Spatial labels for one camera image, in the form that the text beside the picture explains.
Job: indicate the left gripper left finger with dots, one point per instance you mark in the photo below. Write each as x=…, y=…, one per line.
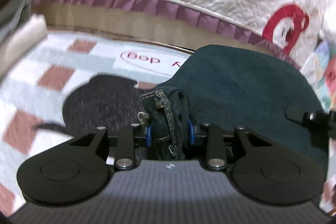
x=90, y=150

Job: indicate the dark blue denim jeans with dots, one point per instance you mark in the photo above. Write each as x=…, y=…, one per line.
x=232, y=87

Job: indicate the checkered Happy dog rug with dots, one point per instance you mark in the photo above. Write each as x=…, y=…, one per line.
x=69, y=82

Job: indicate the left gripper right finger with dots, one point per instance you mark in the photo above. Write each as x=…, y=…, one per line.
x=219, y=149

